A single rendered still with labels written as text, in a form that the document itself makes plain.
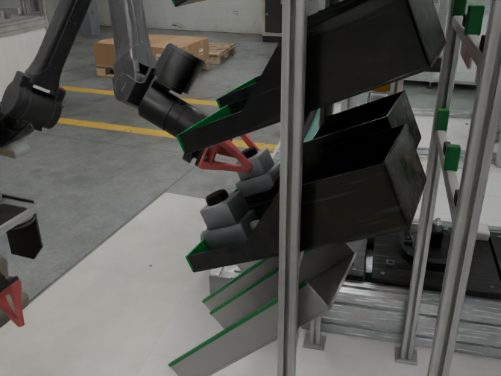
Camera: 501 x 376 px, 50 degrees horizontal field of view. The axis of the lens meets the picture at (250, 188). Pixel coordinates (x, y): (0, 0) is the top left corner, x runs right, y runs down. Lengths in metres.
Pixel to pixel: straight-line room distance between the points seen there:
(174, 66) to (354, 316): 0.57
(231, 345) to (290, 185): 0.27
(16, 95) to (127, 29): 0.34
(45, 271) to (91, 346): 1.92
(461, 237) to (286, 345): 0.24
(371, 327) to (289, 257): 0.54
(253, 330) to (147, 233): 0.80
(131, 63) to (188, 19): 9.32
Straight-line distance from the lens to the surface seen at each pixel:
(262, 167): 0.81
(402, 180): 0.57
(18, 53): 5.41
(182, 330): 1.11
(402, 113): 0.74
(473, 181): 0.53
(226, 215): 0.67
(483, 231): 1.25
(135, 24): 1.01
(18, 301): 0.96
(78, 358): 1.10
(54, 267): 3.03
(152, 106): 0.85
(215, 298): 0.90
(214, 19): 10.01
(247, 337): 0.70
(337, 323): 1.09
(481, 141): 0.51
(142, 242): 1.41
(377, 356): 1.07
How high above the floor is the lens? 1.57
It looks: 25 degrees down
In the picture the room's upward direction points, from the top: 1 degrees counter-clockwise
